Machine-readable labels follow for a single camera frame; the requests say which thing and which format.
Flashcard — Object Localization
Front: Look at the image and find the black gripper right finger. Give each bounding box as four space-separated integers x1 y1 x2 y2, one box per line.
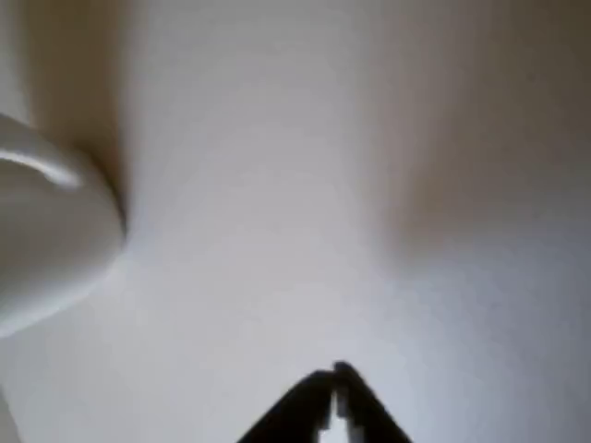
332 361 416 443

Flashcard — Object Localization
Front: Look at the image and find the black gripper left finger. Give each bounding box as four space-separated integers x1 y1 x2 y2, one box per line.
236 368 337 443

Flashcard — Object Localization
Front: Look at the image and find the white ceramic mug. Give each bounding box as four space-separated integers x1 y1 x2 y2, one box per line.
0 113 128 341

